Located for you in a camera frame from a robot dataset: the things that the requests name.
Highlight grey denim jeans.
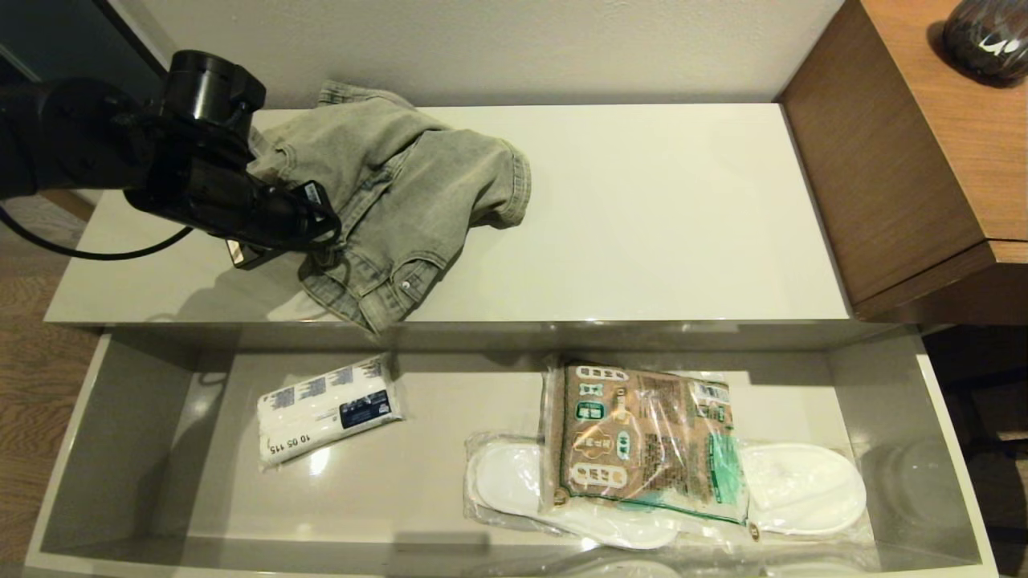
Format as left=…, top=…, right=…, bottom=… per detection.
left=245, top=80, right=532, bottom=334

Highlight white cabinet drawer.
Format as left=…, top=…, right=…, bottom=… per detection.
left=22, top=321, right=997, bottom=578

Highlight white tissue pack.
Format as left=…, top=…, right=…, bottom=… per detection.
left=257, top=353, right=405, bottom=470

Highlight white slipper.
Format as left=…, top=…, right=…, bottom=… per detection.
left=467, top=440, right=683, bottom=551
left=739, top=443, right=868, bottom=536

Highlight brown printed snack bag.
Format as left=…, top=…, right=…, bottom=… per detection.
left=540, top=357, right=752, bottom=527

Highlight brown wooden desk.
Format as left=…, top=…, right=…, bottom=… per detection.
left=777, top=0, right=1028, bottom=324

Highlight clear plastic slipper bag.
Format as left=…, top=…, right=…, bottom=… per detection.
left=462, top=432, right=880, bottom=556

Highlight dark glass vase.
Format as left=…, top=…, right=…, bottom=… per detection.
left=940, top=0, right=1028, bottom=88

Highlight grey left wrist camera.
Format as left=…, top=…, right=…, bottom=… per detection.
left=226, top=238, right=272, bottom=271

